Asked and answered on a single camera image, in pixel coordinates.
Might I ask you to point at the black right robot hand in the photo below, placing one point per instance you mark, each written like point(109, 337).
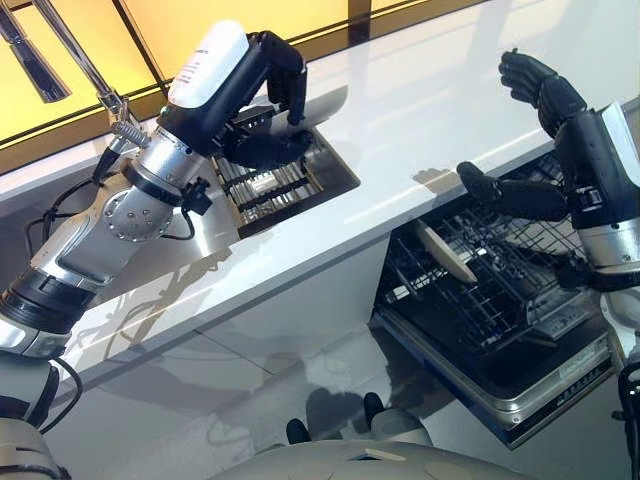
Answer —
point(582, 150)

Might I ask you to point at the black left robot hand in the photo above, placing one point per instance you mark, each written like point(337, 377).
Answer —
point(227, 95)

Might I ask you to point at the grey round plate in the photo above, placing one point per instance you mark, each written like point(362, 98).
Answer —
point(325, 110)

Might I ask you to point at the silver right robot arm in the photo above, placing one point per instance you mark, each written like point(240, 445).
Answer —
point(610, 250)

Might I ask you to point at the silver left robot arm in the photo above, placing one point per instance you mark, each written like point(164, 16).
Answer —
point(120, 220)

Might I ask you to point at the open dishwasher door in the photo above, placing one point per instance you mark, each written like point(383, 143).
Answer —
point(530, 385)

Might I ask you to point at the black sink drying rack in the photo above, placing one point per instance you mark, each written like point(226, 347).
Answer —
point(265, 187)

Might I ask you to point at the stainless steel sink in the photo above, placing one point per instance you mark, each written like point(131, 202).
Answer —
point(330, 170)

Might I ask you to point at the chrome faucet pipe with spring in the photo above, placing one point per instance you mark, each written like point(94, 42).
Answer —
point(87, 70)

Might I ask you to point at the beige round plate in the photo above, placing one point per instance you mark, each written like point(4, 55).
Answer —
point(445, 252)

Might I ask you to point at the chrome faucet spray head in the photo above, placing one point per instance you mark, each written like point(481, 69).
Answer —
point(35, 60)

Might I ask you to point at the white counter cabinet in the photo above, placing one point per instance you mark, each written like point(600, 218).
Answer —
point(280, 305)

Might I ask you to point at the dark right robot foot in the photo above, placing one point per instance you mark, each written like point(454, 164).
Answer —
point(374, 406)

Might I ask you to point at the dark robot foot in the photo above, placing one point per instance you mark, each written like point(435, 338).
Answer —
point(374, 406)
point(297, 431)

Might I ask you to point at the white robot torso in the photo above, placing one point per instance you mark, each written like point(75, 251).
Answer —
point(450, 462)

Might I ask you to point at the dark left robot foot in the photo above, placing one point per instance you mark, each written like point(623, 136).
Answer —
point(297, 431)

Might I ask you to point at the dark window frame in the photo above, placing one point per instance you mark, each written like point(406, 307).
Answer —
point(150, 47)

